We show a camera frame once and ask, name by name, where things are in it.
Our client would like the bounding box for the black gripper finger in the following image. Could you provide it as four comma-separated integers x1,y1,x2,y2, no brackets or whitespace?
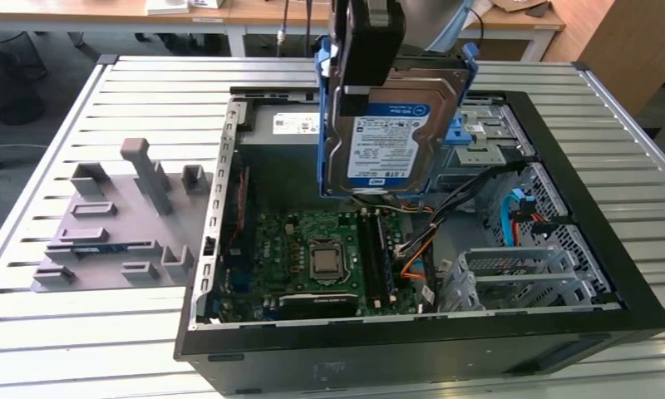
331,0,409,116

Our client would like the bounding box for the hard disk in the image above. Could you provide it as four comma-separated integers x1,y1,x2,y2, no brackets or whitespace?
313,35,481,200

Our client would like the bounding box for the metal disk bay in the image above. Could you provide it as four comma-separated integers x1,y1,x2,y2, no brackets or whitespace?
439,244,612,313

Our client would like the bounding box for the blue plastic drive latch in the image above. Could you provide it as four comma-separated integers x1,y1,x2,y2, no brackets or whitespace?
441,110,473,146

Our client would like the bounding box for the brown cardboard piece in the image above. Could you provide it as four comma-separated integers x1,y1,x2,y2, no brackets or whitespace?
491,0,551,18

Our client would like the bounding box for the grey power supply unit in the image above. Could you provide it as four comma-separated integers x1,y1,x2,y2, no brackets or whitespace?
236,103,333,212

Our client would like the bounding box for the metal drive cage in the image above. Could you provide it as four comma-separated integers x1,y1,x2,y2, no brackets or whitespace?
420,98,537,193

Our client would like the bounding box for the white box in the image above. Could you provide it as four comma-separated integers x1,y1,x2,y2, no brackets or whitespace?
147,0,193,16

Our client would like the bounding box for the silver CPU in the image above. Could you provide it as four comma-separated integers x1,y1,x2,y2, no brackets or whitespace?
309,245,347,278

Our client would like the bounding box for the green motherboard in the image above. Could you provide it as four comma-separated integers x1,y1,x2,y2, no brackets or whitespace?
221,209,425,323

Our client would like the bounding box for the grey parts rack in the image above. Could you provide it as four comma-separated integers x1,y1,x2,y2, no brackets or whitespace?
28,136,217,294

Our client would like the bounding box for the black graphics card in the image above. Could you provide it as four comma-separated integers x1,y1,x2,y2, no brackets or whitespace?
276,293,363,320

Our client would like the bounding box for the black mesh waste bin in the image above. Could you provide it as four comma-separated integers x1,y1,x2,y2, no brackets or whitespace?
0,29,49,126

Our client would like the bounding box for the black open PC case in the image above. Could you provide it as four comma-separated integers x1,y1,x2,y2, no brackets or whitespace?
172,86,665,396

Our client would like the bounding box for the wooden desk white frame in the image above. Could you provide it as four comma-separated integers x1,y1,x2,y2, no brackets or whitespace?
0,0,244,57
227,0,567,63

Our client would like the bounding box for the black cable bundle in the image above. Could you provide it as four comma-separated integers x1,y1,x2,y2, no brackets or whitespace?
397,160,537,259

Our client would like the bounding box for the blue data wire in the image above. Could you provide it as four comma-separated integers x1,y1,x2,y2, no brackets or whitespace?
497,189,527,251

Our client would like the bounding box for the power wire black connector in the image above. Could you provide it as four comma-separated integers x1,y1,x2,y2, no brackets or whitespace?
517,195,571,237

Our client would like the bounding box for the orange cable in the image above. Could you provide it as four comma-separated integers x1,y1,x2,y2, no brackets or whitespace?
399,244,432,280

